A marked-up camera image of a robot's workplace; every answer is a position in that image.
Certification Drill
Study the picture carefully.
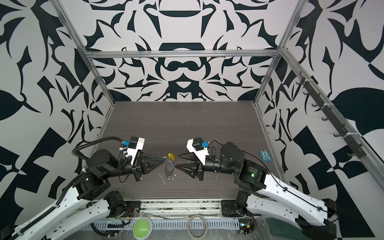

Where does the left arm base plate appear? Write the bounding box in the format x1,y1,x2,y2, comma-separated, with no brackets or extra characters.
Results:
120,201,142,219

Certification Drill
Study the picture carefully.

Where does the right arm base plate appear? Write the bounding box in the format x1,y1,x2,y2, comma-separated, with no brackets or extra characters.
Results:
221,200,243,218

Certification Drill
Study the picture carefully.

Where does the dark green cloth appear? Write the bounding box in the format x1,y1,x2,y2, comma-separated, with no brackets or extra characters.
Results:
267,218,305,240

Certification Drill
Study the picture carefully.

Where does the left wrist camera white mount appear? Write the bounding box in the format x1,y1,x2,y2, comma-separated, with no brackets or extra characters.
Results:
119,137,145,166

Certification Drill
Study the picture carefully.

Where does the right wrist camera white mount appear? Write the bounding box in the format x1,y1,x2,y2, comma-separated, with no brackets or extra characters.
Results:
187,137,210,166

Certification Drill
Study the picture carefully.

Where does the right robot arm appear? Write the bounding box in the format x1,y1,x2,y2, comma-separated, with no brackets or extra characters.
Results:
175,138,337,240

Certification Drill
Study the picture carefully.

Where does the green round button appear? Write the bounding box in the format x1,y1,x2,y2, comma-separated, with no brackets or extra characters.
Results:
133,217,153,240

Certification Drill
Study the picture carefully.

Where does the tape roll ring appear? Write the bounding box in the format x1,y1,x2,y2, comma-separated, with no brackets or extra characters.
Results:
187,214,208,240

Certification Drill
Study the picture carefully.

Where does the black wall hook rack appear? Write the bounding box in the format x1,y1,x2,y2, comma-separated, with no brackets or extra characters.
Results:
297,72,367,159

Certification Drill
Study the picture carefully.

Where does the aluminium frame crossbar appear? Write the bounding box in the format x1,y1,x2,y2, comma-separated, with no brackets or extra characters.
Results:
85,50,278,59

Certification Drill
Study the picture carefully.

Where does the metal keyring with yellow tag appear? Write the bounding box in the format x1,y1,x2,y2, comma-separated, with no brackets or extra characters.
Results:
164,153,175,181

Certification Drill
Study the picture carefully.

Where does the light blue toy block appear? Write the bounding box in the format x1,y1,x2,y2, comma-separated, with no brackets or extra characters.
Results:
260,150,272,163

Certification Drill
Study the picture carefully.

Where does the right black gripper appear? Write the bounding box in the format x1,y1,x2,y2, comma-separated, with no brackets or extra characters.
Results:
177,147,239,181

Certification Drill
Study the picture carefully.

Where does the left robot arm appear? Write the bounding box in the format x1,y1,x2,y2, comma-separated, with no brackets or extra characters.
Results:
1,137,167,240

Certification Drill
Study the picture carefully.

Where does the white slotted cable duct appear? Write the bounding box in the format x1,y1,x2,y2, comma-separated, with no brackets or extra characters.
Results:
94,218,240,232

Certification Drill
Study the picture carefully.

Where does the aluminium front rail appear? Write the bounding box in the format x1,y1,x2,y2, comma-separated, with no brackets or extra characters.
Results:
52,196,310,221

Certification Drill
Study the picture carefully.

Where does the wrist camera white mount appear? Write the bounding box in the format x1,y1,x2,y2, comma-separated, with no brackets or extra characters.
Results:
119,137,145,166
187,137,210,166

